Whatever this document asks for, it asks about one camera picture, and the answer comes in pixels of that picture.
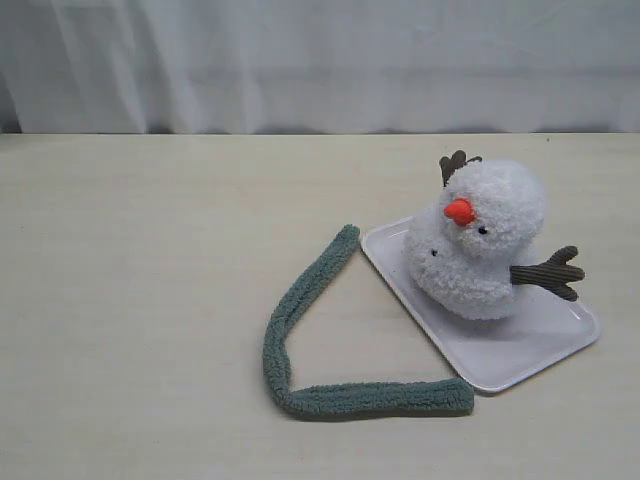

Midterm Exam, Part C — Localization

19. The white plush snowman toy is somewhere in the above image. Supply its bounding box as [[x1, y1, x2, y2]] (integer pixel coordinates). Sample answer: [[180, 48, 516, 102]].
[[403, 150, 585, 321]]

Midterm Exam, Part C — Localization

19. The green fleece scarf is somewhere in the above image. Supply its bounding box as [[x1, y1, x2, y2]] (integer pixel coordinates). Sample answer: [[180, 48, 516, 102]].
[[262, 224, 475, 421]]

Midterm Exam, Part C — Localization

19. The white plastic tray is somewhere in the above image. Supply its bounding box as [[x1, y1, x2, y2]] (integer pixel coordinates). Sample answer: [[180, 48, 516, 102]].
[[360, 217, 602, 394]]

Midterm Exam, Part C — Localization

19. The white backdrop curtain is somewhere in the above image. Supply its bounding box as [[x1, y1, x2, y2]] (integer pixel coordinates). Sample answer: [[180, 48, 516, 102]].
[[1, 1, 639, 134]]

